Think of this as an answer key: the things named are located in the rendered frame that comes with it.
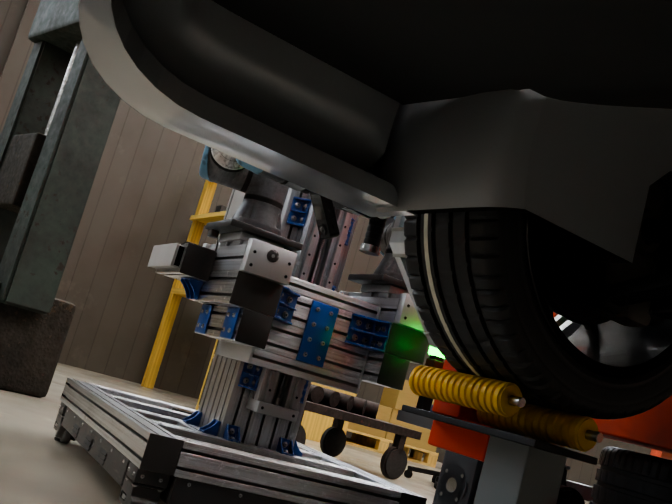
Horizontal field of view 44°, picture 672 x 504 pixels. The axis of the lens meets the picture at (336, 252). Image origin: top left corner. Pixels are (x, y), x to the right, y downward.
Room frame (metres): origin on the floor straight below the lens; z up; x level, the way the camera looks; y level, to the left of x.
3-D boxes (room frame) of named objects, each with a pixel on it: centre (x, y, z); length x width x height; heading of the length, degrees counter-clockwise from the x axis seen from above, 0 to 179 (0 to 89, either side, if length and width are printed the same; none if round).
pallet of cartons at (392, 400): (9.09, -0.90, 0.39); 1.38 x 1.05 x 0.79; 117
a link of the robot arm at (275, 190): (2.36, 0.25, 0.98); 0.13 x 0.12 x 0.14; 105
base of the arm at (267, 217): (2.36, 0.24, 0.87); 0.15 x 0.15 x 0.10
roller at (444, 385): (1.50, -0.29, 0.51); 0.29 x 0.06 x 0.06; 31
